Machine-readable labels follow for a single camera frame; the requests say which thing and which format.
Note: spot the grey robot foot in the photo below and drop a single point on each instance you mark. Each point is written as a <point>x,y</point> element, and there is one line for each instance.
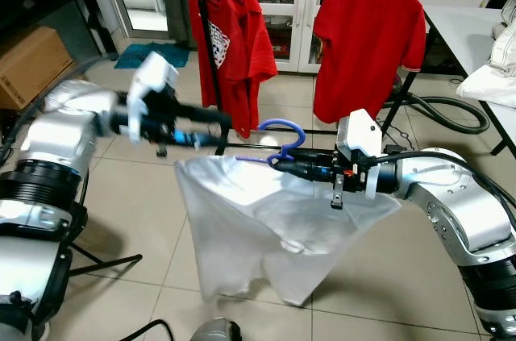
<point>216,331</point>

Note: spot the chrome clothes rack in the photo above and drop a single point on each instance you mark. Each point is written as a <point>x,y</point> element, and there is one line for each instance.
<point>399,103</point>

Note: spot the purple plastic hanger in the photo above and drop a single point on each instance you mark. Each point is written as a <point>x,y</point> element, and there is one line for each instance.
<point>300,138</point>

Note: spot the cardboard box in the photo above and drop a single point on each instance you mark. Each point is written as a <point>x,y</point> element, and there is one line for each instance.
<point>32,67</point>

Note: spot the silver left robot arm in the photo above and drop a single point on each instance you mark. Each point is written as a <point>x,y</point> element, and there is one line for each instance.
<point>64,123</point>

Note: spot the teal floor mat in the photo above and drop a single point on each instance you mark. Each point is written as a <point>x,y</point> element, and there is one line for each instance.
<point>153,56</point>

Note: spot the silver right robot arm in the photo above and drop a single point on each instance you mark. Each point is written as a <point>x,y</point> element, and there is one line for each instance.
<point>459,204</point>

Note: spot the white glass-door cabinet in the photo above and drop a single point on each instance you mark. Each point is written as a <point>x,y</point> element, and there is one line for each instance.
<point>302,18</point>

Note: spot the red polo shirt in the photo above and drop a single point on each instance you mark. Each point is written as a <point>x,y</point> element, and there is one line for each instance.
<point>363,43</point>
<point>258,35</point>
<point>222,75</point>

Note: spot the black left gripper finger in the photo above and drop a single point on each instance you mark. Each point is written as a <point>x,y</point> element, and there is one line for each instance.
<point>197,142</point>
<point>205,115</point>

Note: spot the white table black legs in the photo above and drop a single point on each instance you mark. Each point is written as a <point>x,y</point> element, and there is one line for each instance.
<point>451,35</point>

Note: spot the white t-shirt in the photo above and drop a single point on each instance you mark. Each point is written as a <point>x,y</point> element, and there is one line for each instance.
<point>242,220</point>

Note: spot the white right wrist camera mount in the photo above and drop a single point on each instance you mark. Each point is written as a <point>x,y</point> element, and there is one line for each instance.
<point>359,135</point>

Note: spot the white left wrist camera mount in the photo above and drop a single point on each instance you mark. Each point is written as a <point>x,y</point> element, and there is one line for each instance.
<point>153,75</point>

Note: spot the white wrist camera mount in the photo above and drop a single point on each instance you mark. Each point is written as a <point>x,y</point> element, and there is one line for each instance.
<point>153,75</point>
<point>359,135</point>

